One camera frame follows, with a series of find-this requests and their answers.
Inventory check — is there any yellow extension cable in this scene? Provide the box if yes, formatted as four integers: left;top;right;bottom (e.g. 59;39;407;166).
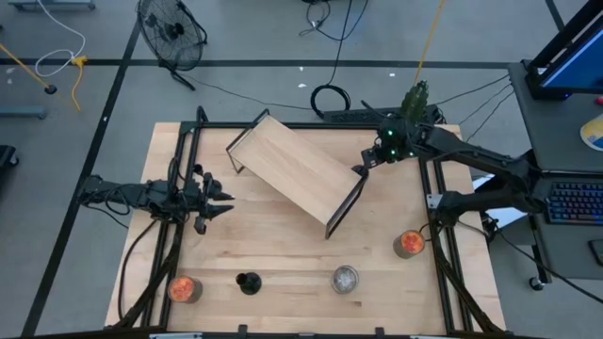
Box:
69;55;90;113

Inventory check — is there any thin black floor cable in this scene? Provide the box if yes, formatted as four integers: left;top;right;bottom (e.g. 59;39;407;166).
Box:
432;73;514;142

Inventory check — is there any backlit black keyboard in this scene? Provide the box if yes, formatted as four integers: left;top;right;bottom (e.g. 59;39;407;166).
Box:
545;181;603;225

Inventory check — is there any black coiled floor cable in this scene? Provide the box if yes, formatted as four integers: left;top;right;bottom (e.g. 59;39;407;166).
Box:
309;0;354;120

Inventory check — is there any candle tin with floral label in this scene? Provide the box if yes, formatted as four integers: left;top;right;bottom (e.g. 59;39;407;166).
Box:
330;264;361;296

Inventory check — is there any black power strip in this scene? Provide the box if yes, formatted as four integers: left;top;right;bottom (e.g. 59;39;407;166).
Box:
322;105;442;125

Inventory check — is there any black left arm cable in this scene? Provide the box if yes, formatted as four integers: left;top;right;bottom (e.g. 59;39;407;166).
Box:
116;218;160;322

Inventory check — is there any black candlestick holder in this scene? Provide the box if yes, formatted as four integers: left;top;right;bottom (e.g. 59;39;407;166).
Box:
235;271;263;297

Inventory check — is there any white sheet under desk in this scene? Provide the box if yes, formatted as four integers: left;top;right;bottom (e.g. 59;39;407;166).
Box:
470;173;530;230

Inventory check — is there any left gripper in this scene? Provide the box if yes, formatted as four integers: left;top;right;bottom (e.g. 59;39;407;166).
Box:
187;162;236;235

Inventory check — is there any computer monitor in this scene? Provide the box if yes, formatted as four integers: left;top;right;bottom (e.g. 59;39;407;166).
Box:
524;0;603;101

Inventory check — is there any black tangled floor cable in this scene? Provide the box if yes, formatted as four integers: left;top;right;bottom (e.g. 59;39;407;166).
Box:
299;0;369;42

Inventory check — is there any wooden shelf riser black frame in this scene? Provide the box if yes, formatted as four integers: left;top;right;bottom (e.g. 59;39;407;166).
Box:
224;107;371;240

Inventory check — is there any white floor cable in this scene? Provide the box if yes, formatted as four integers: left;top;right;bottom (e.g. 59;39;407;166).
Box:
35;0;88;78

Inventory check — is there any black floor object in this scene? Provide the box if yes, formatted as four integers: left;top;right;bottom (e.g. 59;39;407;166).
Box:
0;144;20;171

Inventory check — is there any yellow hanging cord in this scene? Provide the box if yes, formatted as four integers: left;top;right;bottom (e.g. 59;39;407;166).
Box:
413;0;448;87

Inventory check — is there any black floor fan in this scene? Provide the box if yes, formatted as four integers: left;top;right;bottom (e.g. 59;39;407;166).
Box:
136;0;208;91

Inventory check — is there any yellow pole with black foot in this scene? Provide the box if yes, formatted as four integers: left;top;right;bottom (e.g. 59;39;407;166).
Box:
0;42;58;96

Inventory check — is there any green cactus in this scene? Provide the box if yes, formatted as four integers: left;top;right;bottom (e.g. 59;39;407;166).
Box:
399;79;431;126

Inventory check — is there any grey desk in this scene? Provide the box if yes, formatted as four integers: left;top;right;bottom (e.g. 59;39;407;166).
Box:
507;60;603;282

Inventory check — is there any yellow and blue round pad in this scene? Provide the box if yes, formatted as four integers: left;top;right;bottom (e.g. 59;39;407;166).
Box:
579;112;603;153

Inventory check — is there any black right floor cable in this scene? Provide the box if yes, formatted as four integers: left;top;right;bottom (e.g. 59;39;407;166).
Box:
489;225;603;305

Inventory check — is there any black aluminium rig frame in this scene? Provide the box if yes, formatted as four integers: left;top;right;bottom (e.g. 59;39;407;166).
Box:
106;105;508;339

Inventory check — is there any orange candle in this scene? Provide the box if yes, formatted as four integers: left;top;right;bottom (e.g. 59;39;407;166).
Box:
392;229;427;260
167;275;204;305

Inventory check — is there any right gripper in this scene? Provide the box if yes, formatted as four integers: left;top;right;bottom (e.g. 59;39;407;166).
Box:
352;143;395;179

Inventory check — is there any grey metal floor base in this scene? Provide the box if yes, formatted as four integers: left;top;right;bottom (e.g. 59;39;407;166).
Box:
0;105;48;121
8;0;97;12

